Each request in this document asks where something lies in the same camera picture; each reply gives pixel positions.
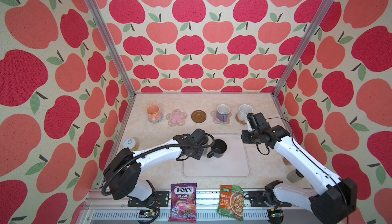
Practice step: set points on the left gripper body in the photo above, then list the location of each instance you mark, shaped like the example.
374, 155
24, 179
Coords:
197, 152

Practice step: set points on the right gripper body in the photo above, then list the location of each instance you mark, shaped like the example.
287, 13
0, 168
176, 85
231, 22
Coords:
249, 137

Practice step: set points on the black mug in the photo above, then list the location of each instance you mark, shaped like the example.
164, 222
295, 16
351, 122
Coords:
218, 149

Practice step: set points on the brown wooden round coaster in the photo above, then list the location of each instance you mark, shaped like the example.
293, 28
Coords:
199, 116

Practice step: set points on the rattan woven round coaster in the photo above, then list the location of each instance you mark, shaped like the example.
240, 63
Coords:
239, 121

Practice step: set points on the pink flower coaster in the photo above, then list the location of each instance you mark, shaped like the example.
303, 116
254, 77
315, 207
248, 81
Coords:
176, 118
217, 121

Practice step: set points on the grey woven round coaster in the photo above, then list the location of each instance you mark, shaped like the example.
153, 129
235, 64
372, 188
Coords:
155, 118

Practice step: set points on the orange mug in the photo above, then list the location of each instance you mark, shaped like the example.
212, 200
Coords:
152, 109

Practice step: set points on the grey mug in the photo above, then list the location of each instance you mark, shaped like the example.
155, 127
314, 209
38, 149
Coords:
206, 142

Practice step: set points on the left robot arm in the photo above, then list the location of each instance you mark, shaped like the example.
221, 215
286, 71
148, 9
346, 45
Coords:
122, 173

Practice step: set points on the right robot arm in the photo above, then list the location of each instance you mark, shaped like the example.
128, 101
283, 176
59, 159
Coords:
332, 198

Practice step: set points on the brown spice jar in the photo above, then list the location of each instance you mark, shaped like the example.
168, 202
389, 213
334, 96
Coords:
286, 162

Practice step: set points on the translucent plastic tray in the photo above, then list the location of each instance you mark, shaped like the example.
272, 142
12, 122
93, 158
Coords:
232, 164

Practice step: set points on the clear jar black lid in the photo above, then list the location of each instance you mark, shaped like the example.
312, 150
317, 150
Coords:
294, 176

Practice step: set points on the purple Fox's candy bag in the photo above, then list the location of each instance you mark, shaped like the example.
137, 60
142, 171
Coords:
183, 203

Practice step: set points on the green snack bag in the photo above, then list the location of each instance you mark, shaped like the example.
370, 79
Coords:
231, 202

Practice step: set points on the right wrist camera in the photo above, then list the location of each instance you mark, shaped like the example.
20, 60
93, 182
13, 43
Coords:
257, 122

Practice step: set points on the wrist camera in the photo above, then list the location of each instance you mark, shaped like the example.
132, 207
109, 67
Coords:
257, 122
198, 137

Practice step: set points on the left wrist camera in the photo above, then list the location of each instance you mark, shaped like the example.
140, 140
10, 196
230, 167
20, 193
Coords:
198, 137

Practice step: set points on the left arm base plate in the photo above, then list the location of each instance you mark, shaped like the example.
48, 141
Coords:
157, 199

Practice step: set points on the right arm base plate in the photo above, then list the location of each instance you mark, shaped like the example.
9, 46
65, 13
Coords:
264, 199

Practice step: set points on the front aluminium frame rail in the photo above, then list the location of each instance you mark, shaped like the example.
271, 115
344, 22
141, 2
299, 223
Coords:
103, 210

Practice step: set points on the right aluminium frame post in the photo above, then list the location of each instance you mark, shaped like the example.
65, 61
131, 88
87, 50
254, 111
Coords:
311, 30

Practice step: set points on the aluminium frame post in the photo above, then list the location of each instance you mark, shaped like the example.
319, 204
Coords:
311, 30
109, 42

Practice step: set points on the left aluminium frame post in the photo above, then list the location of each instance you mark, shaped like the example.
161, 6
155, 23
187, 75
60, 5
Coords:
109, 42

